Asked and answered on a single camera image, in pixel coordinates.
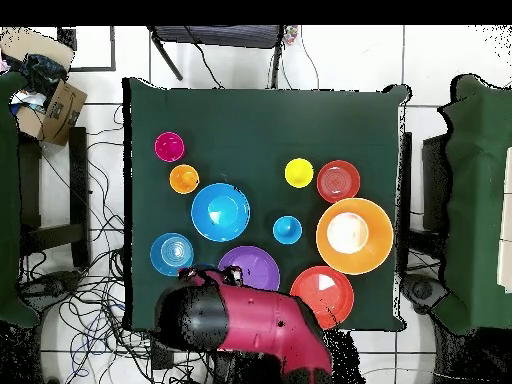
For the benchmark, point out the yellow cup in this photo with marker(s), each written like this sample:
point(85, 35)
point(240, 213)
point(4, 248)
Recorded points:
point(298, 172)

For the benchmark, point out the small red bowl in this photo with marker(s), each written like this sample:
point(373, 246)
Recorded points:
point(338, 181)

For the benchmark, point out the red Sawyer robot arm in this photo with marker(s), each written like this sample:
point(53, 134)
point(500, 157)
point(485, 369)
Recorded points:
point(260, 324)

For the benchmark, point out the black computer tower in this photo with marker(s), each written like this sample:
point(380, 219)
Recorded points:
point(434, 184)

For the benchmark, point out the small blue bowl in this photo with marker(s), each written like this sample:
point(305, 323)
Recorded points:
point(172, 254)

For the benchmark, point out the purple bowl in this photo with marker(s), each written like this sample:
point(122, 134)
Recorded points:
point(258, 264)

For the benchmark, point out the large blue bowl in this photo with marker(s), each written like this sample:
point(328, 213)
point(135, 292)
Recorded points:
point(220, 212)

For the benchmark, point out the blue cup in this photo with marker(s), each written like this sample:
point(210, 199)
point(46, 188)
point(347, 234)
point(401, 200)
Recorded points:
point(287, 230)

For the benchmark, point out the black power adapter box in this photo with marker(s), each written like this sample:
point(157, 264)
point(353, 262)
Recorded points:
point(162, 358)

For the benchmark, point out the orange cup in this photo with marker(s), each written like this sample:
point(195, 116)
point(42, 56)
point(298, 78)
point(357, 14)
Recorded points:
point(184, 179)

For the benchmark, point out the large red bowl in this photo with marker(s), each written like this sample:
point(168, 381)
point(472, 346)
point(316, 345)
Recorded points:
point(328, 294)

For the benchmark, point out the pink cup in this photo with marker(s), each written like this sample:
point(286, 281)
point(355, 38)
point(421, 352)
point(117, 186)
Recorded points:
point(169, 146)

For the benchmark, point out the large orange bowl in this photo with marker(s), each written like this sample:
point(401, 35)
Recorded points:
point(354, 236)

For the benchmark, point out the dark green tablecloth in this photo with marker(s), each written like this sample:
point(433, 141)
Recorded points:
point(248, 128)

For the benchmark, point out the black bench stand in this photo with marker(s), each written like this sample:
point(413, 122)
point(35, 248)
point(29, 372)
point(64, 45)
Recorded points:
point(78, 196)

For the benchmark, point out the grey black floor base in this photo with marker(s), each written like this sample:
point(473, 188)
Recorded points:
point(423, 290)
point(48, 286)

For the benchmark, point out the green cloth covered table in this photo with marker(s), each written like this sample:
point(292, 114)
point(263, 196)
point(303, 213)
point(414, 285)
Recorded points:
point(8, 200)
point(476, 200)

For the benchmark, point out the cardboard box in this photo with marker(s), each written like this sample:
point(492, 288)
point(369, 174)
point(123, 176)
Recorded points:
point(60, 114)

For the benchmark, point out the black folding chair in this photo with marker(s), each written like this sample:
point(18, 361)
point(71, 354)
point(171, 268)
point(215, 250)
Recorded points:
point(218, 36)

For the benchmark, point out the multicoloured small toy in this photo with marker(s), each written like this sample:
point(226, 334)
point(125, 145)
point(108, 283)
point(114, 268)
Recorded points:
point(290, 34)

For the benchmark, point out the black plastic bag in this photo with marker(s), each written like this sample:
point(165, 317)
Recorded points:
point(40, 74)

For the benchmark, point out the black metal frame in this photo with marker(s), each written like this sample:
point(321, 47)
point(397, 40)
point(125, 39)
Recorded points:
point(67, 38)

